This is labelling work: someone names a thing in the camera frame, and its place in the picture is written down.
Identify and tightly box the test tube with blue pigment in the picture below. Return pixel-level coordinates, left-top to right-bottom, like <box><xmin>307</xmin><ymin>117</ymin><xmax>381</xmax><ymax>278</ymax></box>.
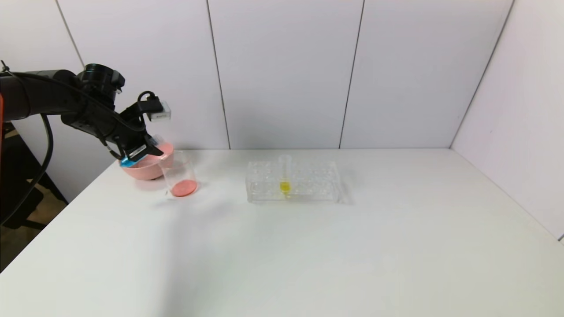
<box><xmin>119</xmin><ymin>134</ymin><xmax>164</xmax><ymax>169</ymax></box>

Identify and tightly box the test tube with yellow pigment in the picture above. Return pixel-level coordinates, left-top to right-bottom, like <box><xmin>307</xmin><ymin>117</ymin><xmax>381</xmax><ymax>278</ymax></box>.
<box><xmin>279</xmin><ymin>155</ymin><xmax>292</xmax><ymax>197</ymax></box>

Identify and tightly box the clear acrylic test tube rack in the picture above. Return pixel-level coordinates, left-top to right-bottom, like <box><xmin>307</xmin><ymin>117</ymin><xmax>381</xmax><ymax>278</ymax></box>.
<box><xmin>246</xmin><ymin>159</ymin><xmax>341</xmax><ymax>204</ymax></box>

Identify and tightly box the clear glass beaker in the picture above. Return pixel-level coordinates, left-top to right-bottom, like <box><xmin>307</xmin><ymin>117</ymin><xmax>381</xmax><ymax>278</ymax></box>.
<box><xmin>160</xmin><ymin>151</ymin><xmax>198</xmax><ymax>199</ymax></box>

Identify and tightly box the pink plastic bowl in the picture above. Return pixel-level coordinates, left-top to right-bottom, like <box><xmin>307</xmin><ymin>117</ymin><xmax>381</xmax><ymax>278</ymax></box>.
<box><xmin>121</xmin><ymin>143</ymin><xmax>174</xmax><ymax>181</ymax></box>

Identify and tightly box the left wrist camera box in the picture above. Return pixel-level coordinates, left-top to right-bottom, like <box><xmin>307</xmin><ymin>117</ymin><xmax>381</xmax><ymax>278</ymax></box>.
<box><xmin>137</xmin><ymin>91</ymin><xmax>171</xmax><ymax>122</ymax></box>

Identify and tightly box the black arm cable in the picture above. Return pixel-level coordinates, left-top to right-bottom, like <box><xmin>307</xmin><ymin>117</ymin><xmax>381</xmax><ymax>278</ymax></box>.
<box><xmin>0</xmin><ymin>61</ymin><xmax>150</xmax><ymax>226</ymax></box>

